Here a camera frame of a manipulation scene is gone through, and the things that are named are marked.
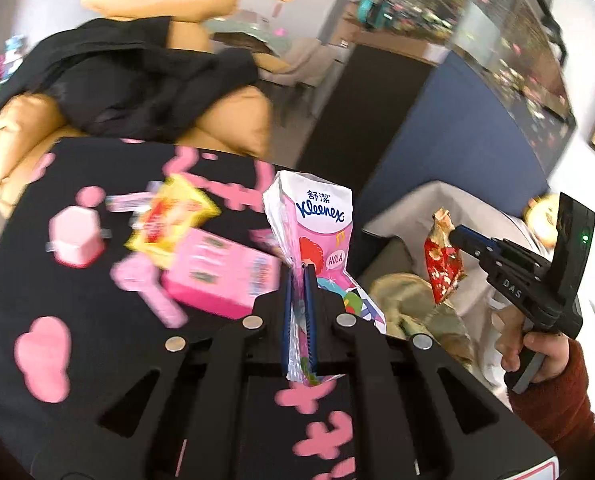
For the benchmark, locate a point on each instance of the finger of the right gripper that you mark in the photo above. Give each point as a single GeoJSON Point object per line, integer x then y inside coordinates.
{"type": "Point", "coordinates": [474, 243]}

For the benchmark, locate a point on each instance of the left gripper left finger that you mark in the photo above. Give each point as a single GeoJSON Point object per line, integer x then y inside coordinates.
{"type": "Point", "coordinates": [181, 416]}

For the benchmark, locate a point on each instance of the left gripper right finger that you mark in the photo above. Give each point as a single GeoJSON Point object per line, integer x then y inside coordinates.
{"type": "Point", "coordinates": [417, 413]}

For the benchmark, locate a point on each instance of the red snack wrapper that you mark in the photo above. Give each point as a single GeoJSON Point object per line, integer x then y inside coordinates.
{"type": "Point", "coordinates": [442, 260]}

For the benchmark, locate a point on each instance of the pink Kleenex tissue pack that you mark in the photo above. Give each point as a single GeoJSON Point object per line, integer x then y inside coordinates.
{"type": "Point", "coordinates": [312, 221]}

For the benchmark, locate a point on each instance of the yellow snack packet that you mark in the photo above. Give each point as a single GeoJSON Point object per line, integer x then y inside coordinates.
{"type": "Point", "coordinates": [176, 208]}

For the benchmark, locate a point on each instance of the pink sachet wrapper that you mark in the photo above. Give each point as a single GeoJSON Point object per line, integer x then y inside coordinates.
{"type": "Point", "coordinates": [128, 202]}

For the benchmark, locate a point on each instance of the red sleeve forearm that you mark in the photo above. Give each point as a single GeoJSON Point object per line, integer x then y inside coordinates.
{"type": "Point", "coordinates": [558, 410]}

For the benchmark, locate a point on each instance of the paper trash bag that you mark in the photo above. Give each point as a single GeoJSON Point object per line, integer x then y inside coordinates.
{"type": "Point", "coordinates": [407, 303]}

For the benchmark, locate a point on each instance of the person's right hand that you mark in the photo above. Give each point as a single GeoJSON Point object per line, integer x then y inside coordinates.
{"type": "Point", "coordinates": [513, 339]}

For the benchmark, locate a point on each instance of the blue partition panel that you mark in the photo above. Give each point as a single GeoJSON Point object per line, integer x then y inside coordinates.
{"type": "Point", "coordinates": [459, 133]}

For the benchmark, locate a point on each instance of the pink rectangular box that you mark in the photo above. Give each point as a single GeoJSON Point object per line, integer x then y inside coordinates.
{"type": "Point", "coordinates": [219, 276]}

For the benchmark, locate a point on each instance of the pink plastic scoop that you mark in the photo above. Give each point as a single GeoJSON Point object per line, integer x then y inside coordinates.
{"type": "Point", "coordinates": [137, 273]}

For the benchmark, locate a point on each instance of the black pink-patterned tablecloth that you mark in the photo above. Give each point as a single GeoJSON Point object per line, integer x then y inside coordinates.
{"type": "Point", "coordinates": [66, 333]}

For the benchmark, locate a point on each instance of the pink hexagonal jar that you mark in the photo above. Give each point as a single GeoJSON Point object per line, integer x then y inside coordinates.
{"type": "Point", "coordinates": [76, 237]}

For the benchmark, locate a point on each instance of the orange leather sofa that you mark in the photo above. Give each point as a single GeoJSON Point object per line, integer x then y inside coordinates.
{"type": "Point", "coordinates": [240, 123]}

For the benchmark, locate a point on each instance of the black jacket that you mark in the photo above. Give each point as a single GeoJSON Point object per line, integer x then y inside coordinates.
{"type": "Point", "coordinates": [121, 80]}

